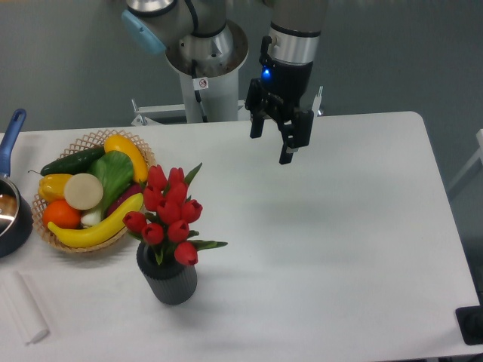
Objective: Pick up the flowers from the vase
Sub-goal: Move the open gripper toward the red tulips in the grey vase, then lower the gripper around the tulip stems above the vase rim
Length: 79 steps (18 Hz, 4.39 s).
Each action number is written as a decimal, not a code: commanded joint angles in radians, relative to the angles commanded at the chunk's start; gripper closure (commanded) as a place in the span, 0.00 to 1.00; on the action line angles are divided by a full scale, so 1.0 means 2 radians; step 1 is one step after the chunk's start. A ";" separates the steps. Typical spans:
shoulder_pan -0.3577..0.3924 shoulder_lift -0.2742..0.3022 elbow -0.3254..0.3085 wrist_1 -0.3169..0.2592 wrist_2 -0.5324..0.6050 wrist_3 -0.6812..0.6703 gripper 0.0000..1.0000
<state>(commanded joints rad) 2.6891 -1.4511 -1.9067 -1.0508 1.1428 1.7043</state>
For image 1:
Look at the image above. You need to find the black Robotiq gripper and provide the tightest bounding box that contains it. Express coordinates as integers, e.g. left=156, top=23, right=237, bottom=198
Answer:
left=245, top=60, right=314, bottom=164

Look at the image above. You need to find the red tulip bouquet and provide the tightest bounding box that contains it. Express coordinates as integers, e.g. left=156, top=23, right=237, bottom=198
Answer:
left=123, top=164, right=227, bottom=266

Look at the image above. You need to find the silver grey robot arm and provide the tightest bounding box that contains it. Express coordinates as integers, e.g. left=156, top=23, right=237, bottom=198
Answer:
left=122, top=1, right=328, bottom=164

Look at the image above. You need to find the dark grey ribbed vase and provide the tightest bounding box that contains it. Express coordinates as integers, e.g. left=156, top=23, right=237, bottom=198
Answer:
left=136, top=243, right=198, bottom=305

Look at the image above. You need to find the purple eggplant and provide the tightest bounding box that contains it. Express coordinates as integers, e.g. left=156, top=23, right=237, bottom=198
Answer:
left=105, top=183, right=142, bottom=217

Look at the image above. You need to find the yellow squash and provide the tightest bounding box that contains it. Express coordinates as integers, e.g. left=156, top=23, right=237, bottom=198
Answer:
left=104, top=133, right=148, bottom=183

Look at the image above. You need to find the green bok choy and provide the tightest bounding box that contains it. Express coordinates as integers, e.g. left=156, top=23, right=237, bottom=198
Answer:
left=81, top=151, right=134, bottom=229

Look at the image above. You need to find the green cucumber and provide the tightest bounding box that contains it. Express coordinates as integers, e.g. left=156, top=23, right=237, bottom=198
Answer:
left=29, top=147, right=105, bottom=176

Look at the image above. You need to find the beige round disc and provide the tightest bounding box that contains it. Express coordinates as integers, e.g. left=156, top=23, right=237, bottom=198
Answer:
left=63, top=173, right=103, bottom=210

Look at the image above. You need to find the yellow banana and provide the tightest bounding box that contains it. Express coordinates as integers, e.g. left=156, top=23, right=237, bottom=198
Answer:
left=48, top=193, right=143, bottom=249

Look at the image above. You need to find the orange fruit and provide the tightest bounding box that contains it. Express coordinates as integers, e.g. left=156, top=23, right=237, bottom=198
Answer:
left=42, top=200, right=81, bottom=229

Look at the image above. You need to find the yellow bell pepper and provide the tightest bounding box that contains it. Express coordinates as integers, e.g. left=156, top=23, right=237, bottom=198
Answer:
left=38, top=173, right=72, bottom=203

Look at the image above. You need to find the black device at table edge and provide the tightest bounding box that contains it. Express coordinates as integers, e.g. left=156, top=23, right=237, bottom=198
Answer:
left=455, top=305, right=482, bottom=345

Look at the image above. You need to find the white rolled cloth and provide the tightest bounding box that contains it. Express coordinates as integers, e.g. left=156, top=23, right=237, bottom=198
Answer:
left=2, top=271, right=50, bottom=345

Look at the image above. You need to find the white frame at right edge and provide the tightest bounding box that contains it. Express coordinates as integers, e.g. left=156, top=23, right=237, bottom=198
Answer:
left=447, top=129, right=482, bottom=200

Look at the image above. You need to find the dark pot with blue handle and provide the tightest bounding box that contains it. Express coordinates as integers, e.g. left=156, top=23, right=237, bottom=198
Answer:
left=1, top=109, right=32, bottom=258

